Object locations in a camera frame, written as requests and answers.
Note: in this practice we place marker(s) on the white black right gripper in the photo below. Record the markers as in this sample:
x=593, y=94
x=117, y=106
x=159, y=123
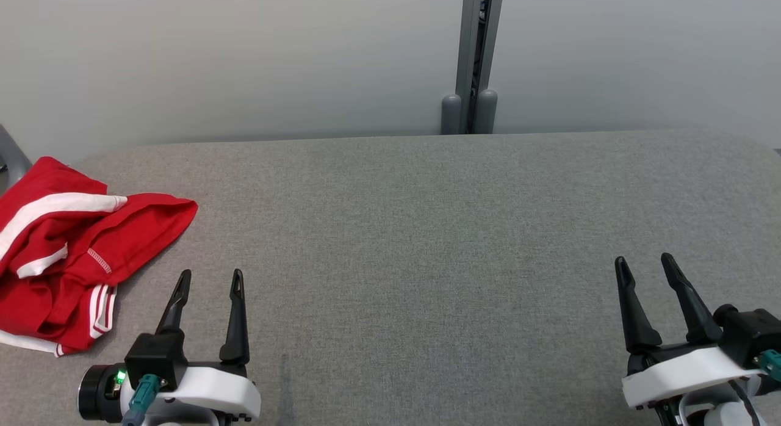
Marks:
x=677, y=374

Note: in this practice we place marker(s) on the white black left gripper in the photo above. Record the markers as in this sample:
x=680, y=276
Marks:
x=226, y=392

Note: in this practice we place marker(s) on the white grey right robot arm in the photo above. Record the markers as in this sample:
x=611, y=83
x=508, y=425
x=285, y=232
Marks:
x=720, y=415

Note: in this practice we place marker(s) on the grey angled panel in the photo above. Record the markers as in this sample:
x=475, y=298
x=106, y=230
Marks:
x=11, y=154

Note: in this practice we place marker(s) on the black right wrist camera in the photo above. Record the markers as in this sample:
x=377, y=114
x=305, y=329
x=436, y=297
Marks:
x=750, y=331

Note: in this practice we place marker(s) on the grey aluminium wall post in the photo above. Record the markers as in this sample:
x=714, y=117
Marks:
x=473, y=47

